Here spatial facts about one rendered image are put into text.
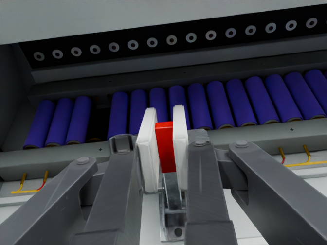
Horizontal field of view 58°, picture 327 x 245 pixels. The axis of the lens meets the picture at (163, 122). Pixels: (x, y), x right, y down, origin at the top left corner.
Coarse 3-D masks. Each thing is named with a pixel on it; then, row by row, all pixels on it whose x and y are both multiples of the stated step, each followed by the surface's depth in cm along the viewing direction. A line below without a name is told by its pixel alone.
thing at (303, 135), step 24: (312, 120) 25; (96, 144) 26; (216, 144) 25; (264, 144) 25; (288, 144) 25; (312, 144) 25; (0, 168) 26; (24, 168) 26; (48, 168) 26; (24, 192) 25
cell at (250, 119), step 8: (232, 80) 31; (240, 80) 31; (232, 88) 30; (240, 88) 30; (232, 96) 29; (240, 96) 29; (232, 104) 29; (240, 104) 28; (248, 104) 28; (240, 112) 28; (248, 112) 27; (240, 120) 27; (248, 120) 27
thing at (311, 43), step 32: (96, 64) 32; (128, 64) 32; (160, 64) 32; (192, 64) 33; (0, 96) 31; (0, 128) 31; (288, 160) 26; (320, 160) 25; (0, 192) 27; (32, 192) 26; (160, 192) 25; (224, 192) 24
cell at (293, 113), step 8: (272, 80) 30; (280, 80) 30; (272, 88) 30; (280, 88) 29; (272, 96) 29; (280, 96) 28; (288, 96) 28; (280, 104) 28; (288, 104) 27; (280, 112) 28; (288, 112) 27; (296, 112) 27; (288, 120) 27
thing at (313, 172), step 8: (312, 168) 24; (320, 168) 24; (304, 176) 24; (312, 176) 24; (320, 176) 24; (160, 184) 25; (0, 200) 25; (8, 200) 25; (16, 200) 25; (24, 200) 25
